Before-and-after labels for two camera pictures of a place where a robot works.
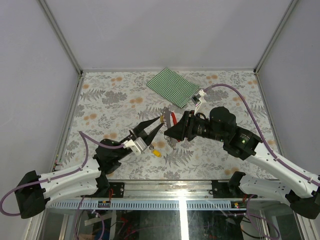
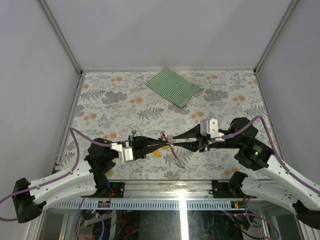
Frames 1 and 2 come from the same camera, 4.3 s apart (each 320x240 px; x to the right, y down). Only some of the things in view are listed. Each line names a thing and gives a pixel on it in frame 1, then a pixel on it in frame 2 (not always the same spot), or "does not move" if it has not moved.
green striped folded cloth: x=175 y=87 does not move
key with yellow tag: x=155 y=152 does not move
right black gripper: x=184 y=127 -> x=194 y=146
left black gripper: x=139 y=132 -> x=142 y=146
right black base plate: x=220 y=190 does not move
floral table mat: x=110 y=104 does not move
